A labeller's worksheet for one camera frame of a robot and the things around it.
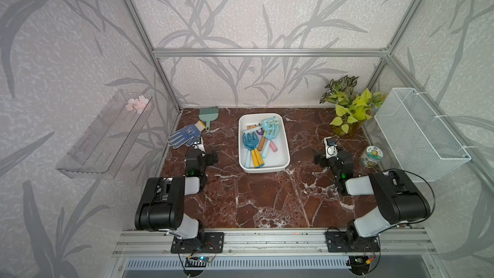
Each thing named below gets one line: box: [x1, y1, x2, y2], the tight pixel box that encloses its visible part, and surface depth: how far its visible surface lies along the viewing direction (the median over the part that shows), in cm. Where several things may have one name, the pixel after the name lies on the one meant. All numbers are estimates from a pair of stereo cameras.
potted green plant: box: [319, 74, 386, 136], surface depth 93 cm
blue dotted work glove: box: [167, 119, 206, 149], surface depth 110 cm
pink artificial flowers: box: [125, 95, 150, 114], surface depth 78 cm
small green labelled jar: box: [358, 145, 384, 169], surface depth 93 cm
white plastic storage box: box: [238, 112, 291, 174], surface depth 103 cm
